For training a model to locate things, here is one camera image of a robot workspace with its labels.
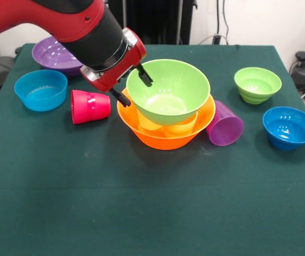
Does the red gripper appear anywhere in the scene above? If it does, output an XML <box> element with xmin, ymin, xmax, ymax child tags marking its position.
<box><xmin>89</xmin><ymin>27</ymin><xmax>154</xmax><ymax>108</ymax></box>

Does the large orange bowl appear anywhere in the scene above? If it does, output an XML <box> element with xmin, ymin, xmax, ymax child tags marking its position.
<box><xmin>116</xmin><ymin>87</ymin><xmax>216</xmax><ymax>151</ymax></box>

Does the large green bowl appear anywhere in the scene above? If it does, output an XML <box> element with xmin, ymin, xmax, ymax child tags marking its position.
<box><xmin>126</xmin><ymin>59</ymin><xmax>212</xmax><ymax>126</ymax></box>

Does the translucent yellow-green cup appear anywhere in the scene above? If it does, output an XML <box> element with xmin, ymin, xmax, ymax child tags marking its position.
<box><xmin>137</xmin><ymin>110</ymin><xmax>164</xmax><ymax>131</ymax></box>

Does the red cup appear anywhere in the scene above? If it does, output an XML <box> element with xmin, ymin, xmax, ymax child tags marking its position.
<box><xmin>71</xmin><ymin>90</ymin><xmax>112</xmax><ymax>125</ymax></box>

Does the yellow cup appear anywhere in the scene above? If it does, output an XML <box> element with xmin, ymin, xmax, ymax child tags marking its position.
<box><xmin>163</xmin><ymin>111</ymin><xmax>198</xmax><ymax>138</ymax></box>

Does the purple cup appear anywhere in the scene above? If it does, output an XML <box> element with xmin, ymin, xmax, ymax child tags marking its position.
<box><xmin>205</xmin><ymin>100</ymin><xmax>245</xmax><ymax>147</ymax></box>

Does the large purple bowl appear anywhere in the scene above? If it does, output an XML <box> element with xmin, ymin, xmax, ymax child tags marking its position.
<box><xmin>32</xmin><ymin>36</ymin><xmax>85</xmax><ymax>78</ymax></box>

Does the light blue bowl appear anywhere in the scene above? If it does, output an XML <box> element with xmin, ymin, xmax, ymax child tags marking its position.
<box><xmin>13</xmin><ymin>69</ymin><xmax>68</xmax><ymax>112</ymax></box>

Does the small green bowl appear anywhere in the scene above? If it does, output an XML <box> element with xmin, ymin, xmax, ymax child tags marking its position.
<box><xmin>233</xmin><ymin>67</ymin><xmax>283</xmax><ymax>106</ymax></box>

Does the dark green table cloth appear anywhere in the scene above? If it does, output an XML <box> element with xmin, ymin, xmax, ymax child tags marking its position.
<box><xmin>0</xmin><ymin>43</ymin><xmax>305</xmax><ymax>256</ymax></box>

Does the dark blue bowl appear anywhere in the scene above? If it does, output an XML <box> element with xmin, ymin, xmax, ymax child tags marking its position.
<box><xmin>262</xmin><ymin>106</ymin><xmax>305</xmax><ymax>152</ymax></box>

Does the black hanging cable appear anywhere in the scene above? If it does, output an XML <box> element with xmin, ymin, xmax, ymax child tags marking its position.
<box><xmin>212</xmin><ymin>0</ymin><xmax>232</xmax><ymax>45</ymax></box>

